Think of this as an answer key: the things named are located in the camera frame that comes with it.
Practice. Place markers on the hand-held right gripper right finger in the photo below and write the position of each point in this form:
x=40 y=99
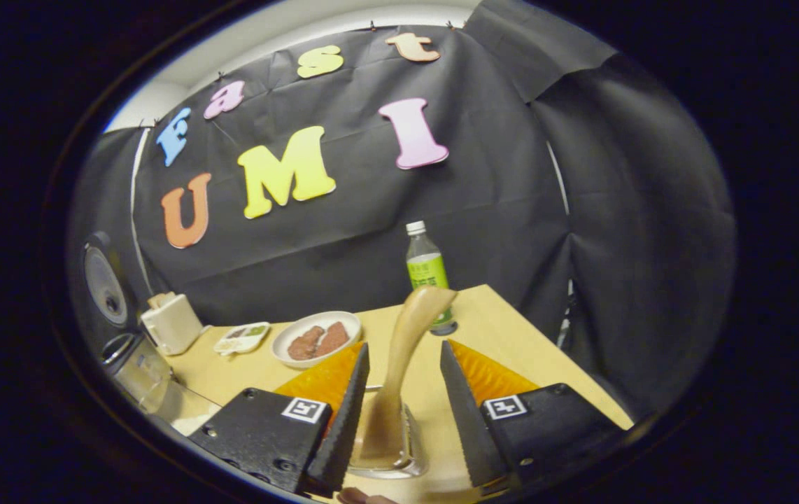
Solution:
x=466 y=420

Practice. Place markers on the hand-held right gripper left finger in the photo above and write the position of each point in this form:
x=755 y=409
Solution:
x=347 y=420

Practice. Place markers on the wooden spoon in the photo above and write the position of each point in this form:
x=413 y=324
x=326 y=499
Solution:
x=406 y=336

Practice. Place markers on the white rice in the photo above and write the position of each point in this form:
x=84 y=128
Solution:
x=193 y=423

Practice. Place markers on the dark grey rice cooker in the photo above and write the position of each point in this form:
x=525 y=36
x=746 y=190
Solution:
x=105 y=287

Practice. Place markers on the brown meat piece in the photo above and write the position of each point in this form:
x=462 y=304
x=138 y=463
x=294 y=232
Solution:
x=333 y=338
x=303 y=344

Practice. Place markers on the white round plate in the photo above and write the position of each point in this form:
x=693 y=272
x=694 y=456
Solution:
x=282 y=343

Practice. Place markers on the white divided seasoning dish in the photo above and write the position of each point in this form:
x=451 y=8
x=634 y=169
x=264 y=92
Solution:
x=242 y=339

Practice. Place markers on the green label drink bottle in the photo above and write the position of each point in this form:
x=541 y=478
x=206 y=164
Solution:
x=427 y=273

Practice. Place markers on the white toaster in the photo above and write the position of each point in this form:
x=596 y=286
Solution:
x=172 y=325

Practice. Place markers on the black backdrop cloth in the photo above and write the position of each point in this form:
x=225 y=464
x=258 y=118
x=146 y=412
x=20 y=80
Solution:
x=497 y=210

